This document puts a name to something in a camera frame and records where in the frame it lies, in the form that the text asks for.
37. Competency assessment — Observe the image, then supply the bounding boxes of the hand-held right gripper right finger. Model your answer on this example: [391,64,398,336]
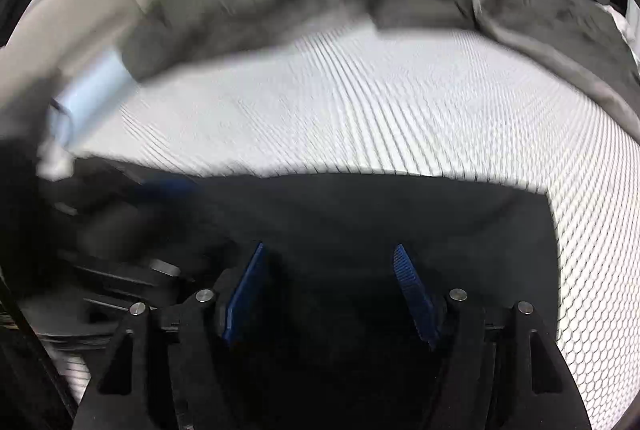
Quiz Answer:
[392,244,593,430]

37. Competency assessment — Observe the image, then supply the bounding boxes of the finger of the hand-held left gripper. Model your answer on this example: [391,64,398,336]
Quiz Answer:
[129,177,207,207]

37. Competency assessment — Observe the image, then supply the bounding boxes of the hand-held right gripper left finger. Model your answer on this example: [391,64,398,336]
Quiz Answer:
[72,241,273,430]

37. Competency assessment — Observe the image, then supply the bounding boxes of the black pants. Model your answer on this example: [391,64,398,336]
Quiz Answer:
[165,171,561,430]

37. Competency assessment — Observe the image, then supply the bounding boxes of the light blue pillow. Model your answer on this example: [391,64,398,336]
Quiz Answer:
[50,48,138,146]

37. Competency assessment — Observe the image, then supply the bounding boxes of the beige headboard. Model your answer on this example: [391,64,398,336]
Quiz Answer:
[0,0,281,111]

